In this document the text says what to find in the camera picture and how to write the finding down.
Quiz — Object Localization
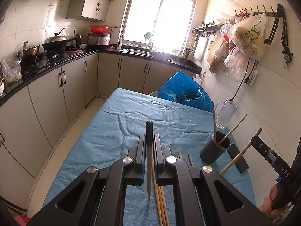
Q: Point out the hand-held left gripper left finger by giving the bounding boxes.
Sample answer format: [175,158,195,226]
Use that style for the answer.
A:
[27,134,147,226]

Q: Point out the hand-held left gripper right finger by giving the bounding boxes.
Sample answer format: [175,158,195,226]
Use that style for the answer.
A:
[153,134,274,226]

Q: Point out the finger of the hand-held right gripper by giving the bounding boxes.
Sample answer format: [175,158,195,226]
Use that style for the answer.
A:
[250,136,293,182]

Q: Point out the black chopstick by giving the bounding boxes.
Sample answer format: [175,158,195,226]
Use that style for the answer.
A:
[146,121,153,202]

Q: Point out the dark grey utensil holder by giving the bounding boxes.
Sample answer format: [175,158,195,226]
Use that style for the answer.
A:
[200,131,232,164]

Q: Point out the person's right hand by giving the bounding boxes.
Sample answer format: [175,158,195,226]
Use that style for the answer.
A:
[258,183,280,219]

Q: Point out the black smartphone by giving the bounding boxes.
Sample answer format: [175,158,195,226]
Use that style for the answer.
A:
[227,144,249,174]

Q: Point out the blue towel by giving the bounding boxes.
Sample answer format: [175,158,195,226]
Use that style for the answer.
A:
[42,88,257,226]

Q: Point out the clear glass mug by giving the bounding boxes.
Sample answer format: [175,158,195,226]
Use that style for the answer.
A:
[213,99,238,130]

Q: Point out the grey metal chopstick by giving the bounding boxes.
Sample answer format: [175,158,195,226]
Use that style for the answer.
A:
[211,100,217,142]

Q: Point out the white power strip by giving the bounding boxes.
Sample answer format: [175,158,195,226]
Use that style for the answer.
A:
[245,69,259,87]

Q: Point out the blue plastic bag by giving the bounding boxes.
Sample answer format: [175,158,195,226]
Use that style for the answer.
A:
[158,70,213,113]

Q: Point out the clear plastic bag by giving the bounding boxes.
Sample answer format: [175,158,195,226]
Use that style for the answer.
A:
[223,46,251,83]

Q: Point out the steel sink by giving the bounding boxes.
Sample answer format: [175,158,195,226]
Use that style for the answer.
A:
[120,48,151,56]

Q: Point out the beige lower cabinets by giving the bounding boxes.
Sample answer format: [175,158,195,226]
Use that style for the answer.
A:
[0,52,203,217]

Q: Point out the beige cabinets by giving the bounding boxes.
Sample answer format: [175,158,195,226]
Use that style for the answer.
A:
[66,0,123,22]
[0,52,203,217]

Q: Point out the brownish plastic bag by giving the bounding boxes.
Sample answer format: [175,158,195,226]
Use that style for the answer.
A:
[207,39,230,74]

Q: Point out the white cutting board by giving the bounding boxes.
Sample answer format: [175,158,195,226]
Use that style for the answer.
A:
[193,38,210,61]

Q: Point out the large white plastic bag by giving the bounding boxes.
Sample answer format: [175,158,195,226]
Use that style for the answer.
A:
[227,13,268,58]

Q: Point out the black countertop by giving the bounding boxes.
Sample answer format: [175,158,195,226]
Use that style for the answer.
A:
[0,48,203,106]

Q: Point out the silver rice cooker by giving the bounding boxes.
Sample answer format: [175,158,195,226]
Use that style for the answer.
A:
[87,32,111,48]

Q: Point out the dark kettle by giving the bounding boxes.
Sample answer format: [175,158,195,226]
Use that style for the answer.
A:
[70,34,84,48]

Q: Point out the black gas stove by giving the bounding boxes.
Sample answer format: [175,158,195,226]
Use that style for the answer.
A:
[20,50,67,72]

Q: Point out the red plastic basin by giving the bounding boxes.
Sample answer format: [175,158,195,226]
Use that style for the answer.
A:
[90,25,110,34]

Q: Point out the window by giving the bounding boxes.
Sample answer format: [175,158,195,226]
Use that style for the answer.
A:
[120,0,209,55]

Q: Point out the black wok with lid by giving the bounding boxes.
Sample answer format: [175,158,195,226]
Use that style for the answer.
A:
[42,28,83,52]

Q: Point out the steel pot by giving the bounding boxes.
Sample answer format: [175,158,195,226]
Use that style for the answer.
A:
[22,42,40,64]

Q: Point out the plastic bag with food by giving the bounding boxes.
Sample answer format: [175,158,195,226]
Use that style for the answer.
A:
[1,43,24,83]

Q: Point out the beige upper cabinets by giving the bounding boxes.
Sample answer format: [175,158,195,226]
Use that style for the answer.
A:
[66,0,123,22]

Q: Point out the black power cable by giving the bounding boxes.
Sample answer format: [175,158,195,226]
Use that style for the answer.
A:
[229,58,252,102]

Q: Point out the black wall shelf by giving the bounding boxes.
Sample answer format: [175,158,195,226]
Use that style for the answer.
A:
[192,23,227,38]

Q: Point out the black wall hook rail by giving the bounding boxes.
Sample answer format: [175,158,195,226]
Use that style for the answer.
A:
[235,4,283,17]

